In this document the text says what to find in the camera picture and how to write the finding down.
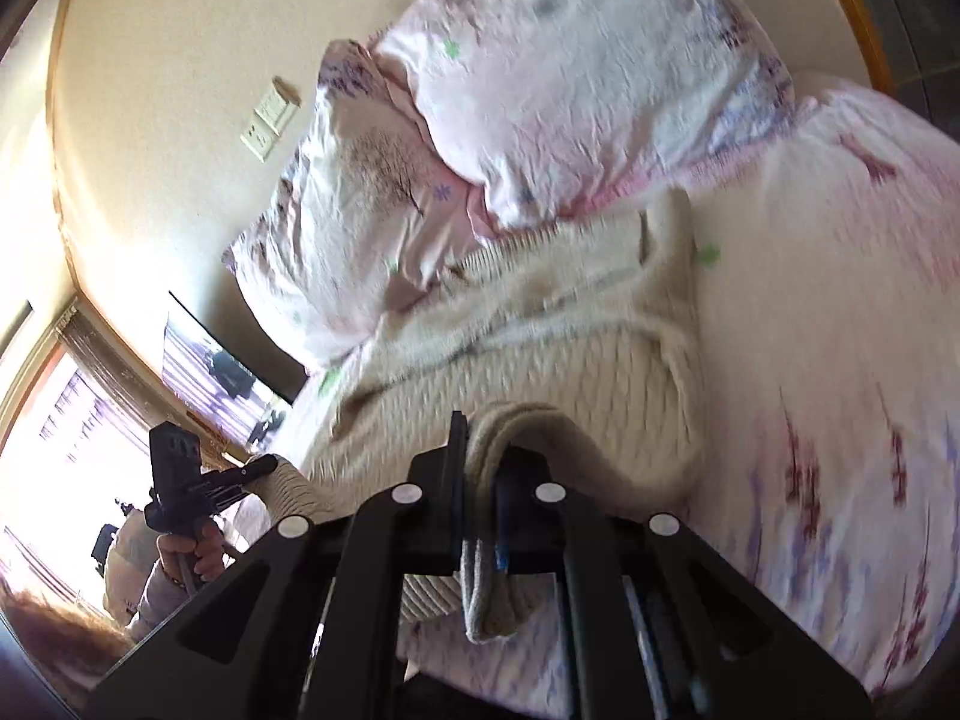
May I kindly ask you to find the pink floral bed sheet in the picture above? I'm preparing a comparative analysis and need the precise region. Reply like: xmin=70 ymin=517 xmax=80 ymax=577
xmin=683 ymin=76 xmax=958 ymax=702

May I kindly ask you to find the person's left hand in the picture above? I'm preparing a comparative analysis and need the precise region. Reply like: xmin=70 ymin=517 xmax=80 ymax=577
xmin=156 ymin=520 xmax=224 ymax=585

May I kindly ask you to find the white wall socket panel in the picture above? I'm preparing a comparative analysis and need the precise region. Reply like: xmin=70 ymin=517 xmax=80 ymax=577
xmin=239 ymin=76 xmax=299 ymax=163

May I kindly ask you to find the pink floral pillow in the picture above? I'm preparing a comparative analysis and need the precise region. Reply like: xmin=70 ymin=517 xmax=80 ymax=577
xmin=371 ymin=0 xmax=794 ymax=229
xmin=223 ymin=41 xmax=478 ymax=372

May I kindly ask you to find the pink floral pillow front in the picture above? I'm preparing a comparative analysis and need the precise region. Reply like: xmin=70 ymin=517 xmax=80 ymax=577
xmin=371 ymin=0 xmax=794 ymax=229

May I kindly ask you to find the pink floral pillow back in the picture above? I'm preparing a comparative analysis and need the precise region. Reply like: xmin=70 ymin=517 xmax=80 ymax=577
xmin=223 ymin=41 xmax=478 ymax=372

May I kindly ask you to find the cream cable-knit sweater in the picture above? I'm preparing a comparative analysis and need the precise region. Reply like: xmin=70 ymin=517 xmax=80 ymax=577
xmin=252 ymin=188 xmax=706 ymax=644

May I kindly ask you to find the wooden glass door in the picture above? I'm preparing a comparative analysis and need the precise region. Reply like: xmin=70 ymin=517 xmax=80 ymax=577
xmin=839 ymin=0 xmax=958 ymax=138

